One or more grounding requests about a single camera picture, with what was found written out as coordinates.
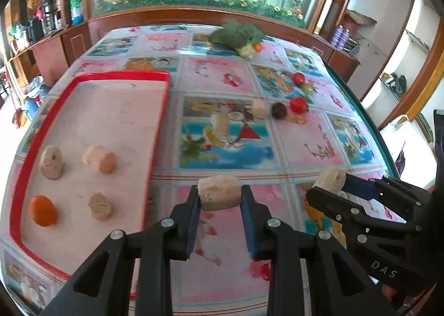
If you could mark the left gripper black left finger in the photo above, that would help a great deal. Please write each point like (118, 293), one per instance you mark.
(102, 283)

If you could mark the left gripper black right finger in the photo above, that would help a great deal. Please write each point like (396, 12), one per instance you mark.
(338, 285)

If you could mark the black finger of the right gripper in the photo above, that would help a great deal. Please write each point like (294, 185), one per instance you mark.
(385, 188)
(353, 214)

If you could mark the beige octagonal root slice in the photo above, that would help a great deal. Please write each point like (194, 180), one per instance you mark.
(101, 209)

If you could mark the orange carrot piece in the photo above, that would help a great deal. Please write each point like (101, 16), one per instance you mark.
(43, 211)

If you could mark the red tomato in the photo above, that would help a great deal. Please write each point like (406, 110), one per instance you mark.
(299, 105)
(299, 79)

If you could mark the beige root chunk large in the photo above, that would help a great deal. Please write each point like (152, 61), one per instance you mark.
(219, 192)

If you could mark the beige root chunk small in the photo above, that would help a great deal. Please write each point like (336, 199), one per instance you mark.
(260, 109)

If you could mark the beige ribbed root block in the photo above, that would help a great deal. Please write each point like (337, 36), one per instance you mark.
(100, 158)

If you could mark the beige root piece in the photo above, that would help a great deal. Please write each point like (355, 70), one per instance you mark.
(51, 163)

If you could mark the colourful fruit print tablecloth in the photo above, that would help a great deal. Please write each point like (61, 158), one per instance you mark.
(208, 129)

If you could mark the dark brown round fruit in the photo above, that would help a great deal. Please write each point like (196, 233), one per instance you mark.
(278, 110)

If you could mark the red plastic tray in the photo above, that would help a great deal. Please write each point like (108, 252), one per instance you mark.
(87, 169)

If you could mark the green tomato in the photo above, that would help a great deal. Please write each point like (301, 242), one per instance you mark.
(307, 88)

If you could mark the purple cups stack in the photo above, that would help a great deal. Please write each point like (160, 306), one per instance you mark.
(340, 37)

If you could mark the small orange fruit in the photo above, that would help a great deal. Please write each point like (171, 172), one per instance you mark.
(258, 47)

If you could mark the green leafy vegetable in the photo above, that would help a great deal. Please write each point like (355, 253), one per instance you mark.
(238, 37)

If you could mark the wooden sideboard cabinet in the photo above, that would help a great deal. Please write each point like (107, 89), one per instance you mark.
(51, 56)

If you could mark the black thermos flask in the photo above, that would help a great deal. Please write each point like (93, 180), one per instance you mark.
(49, 10)

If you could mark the green water bottle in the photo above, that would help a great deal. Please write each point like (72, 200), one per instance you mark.
(77, 13)

